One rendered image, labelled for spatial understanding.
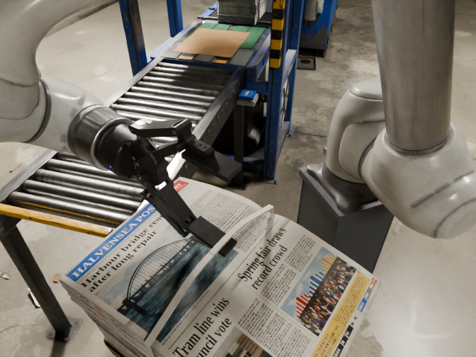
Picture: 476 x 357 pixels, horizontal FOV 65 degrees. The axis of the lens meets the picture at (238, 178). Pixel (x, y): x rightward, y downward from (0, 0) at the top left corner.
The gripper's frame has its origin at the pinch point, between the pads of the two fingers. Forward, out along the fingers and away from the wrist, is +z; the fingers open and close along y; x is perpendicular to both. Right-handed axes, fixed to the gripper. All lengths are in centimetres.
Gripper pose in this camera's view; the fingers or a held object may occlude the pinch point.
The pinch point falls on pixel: (226, 209)
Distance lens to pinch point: 47.9
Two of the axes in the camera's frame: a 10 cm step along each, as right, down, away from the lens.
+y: -0.5, 7.3, 6.8
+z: 8.1, 4.3, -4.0
